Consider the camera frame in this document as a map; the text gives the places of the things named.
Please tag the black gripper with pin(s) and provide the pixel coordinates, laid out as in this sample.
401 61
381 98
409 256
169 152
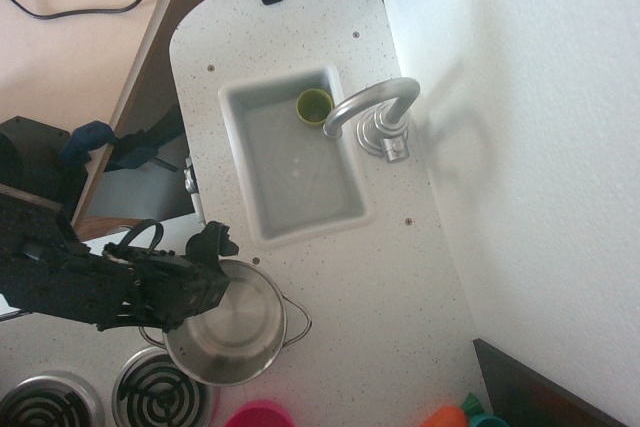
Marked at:
164 288

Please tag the stainless steel pot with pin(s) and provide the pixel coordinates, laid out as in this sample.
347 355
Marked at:
241 338

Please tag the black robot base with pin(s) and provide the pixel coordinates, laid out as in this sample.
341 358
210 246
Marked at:
30 162

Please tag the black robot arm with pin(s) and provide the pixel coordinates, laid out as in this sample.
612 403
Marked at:
46 269

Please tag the grey toy sink basin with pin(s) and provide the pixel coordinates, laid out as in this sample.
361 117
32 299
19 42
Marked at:
296 182

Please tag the right black stove burner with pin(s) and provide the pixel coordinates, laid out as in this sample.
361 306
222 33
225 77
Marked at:
151 390

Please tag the black stove burner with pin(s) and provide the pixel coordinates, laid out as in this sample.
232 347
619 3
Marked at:
151 390
54 398

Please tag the blue clamp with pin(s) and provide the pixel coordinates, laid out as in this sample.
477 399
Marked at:
84 140

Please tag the pink plastic cup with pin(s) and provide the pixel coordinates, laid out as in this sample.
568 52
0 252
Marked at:
261 413

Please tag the green plastic cup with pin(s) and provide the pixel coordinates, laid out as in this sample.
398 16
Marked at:
313 106

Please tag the left black stove burner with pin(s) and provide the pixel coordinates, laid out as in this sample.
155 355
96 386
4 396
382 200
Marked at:
54 398

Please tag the silver toy faucet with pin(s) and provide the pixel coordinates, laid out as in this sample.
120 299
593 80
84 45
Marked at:
382 126

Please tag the orange toy carrot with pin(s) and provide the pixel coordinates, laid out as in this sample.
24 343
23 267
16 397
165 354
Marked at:
447 416

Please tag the teal plastic cup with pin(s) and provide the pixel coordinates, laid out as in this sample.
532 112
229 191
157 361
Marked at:
476 415

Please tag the dark wooden board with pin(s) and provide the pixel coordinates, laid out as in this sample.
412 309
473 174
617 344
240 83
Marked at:
522 397

